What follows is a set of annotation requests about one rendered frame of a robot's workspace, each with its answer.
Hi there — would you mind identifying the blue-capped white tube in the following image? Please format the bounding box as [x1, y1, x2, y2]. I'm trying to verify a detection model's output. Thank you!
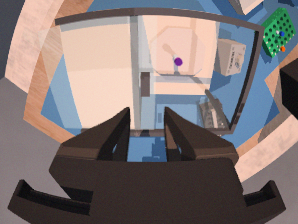
[276, 30, 284, 36]

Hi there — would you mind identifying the blue bench mat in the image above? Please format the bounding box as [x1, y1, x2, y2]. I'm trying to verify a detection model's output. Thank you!
[40, 0, 298, 162]

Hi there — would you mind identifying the white tube with violet cap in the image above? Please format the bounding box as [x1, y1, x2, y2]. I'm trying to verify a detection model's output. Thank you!
[172, 53, 183, 66]

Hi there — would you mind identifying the cream block with round holes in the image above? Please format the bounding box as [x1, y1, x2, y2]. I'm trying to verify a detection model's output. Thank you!
[228, 0, 264, 15]

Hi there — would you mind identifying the green tube rack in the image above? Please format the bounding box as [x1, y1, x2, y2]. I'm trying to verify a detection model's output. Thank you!
[261, 7, 296, 58]

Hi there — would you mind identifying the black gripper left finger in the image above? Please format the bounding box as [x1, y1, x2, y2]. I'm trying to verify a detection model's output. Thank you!
[55, 107, 131, 161]

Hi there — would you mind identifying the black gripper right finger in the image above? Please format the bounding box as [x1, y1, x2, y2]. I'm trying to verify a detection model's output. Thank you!
[163, 107, 239, 166]

